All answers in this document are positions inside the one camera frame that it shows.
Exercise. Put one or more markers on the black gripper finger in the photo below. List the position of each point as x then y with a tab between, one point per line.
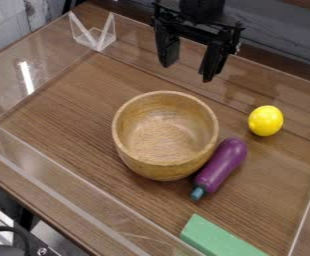
167	44
214	60

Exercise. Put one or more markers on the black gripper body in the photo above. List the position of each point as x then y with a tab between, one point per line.
199	20

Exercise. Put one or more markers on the brown wooden bowl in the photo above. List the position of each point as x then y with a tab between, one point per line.
164	132

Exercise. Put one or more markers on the purple toy eggplant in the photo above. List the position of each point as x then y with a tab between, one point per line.
226	159

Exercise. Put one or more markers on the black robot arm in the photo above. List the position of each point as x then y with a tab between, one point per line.
199	21

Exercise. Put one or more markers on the yellow toy lemon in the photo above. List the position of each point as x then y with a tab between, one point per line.
266	120

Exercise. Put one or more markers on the green foam block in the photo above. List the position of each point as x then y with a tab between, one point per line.
214	241

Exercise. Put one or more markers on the clear acrylic corner bracket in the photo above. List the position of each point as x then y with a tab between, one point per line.
93	38

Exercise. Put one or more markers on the clear acrylic tray wall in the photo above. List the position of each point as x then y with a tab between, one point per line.
105	227

